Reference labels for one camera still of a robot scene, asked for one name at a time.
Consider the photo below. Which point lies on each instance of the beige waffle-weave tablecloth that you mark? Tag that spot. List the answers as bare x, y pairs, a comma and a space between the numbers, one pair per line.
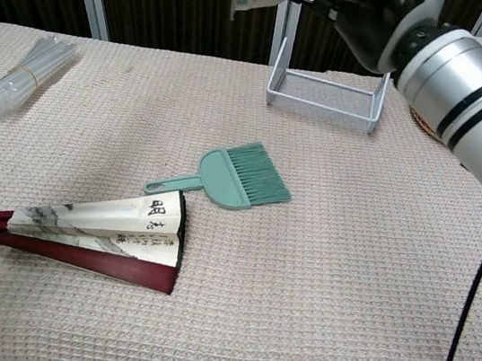
296, 298

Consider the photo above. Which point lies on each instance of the teal hand brush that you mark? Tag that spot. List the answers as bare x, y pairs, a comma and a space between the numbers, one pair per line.
222, 182

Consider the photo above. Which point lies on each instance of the paper folding fan, red ribs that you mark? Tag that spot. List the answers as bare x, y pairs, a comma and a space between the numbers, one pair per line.
94, 222

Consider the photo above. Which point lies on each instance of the clear glue stick bundle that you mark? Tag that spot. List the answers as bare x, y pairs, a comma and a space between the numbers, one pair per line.
31, 67

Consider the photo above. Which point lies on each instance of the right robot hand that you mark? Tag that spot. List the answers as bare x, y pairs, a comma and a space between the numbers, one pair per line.
364, 22

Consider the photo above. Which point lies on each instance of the red drum, white skin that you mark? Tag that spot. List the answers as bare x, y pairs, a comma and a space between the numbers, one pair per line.
424, 124

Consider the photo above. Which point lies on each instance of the tan rubber band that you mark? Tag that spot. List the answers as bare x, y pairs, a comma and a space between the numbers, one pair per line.
27, 73

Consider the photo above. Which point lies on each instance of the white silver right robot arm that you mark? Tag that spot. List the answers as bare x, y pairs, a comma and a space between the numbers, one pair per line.
467, 92

